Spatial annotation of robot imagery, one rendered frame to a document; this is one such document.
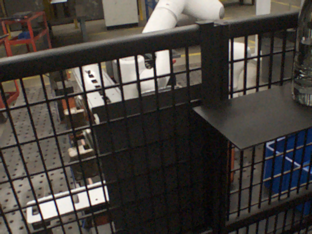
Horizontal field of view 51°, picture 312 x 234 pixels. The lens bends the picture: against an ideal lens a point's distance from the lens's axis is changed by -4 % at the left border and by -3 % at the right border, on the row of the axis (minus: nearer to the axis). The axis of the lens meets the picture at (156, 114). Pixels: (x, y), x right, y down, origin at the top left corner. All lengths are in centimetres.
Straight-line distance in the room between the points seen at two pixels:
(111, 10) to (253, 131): 798
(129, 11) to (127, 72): 739
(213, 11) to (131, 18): 717
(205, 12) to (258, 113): 84
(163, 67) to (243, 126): 60
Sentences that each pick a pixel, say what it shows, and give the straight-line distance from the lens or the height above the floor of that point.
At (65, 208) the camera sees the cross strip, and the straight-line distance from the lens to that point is 103.
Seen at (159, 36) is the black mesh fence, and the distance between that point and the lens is 45.
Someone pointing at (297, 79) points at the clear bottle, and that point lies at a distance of 51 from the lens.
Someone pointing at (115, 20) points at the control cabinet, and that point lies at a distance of 840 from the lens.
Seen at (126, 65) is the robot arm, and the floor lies 134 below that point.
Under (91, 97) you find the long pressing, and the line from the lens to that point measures 173.
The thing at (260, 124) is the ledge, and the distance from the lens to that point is 46.
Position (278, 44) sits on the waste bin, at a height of 55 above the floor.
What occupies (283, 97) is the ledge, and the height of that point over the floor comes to 143.
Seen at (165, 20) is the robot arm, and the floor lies 144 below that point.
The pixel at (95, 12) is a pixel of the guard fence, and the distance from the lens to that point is 918.
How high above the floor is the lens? 165
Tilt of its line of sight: 26 degrees down
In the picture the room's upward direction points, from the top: 5 degrees counter-clockwise
